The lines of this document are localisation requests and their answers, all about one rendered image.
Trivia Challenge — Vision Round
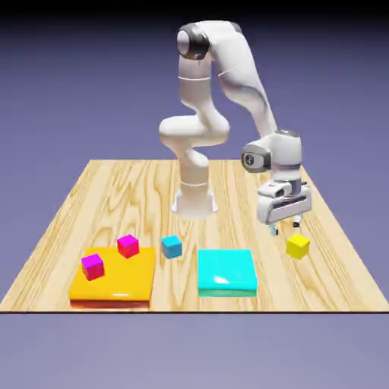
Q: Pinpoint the small yellow cube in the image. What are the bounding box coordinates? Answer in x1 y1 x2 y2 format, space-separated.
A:
285 233 312 261

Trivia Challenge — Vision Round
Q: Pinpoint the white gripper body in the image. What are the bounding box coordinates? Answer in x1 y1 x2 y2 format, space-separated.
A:
257 185 313 226

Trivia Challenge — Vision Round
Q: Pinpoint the small magenta cube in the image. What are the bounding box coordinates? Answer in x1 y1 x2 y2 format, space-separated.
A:
116 233 141 259
81 252 106 282

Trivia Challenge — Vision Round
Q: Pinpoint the small blue cube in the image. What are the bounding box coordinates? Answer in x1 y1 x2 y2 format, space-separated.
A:
160 234 183 260

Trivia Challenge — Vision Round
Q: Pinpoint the large cyan box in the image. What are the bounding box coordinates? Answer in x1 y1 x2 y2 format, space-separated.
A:
197 248 258 298

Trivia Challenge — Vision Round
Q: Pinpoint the large orange box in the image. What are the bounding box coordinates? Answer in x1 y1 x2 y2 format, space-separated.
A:
68 246 157 310

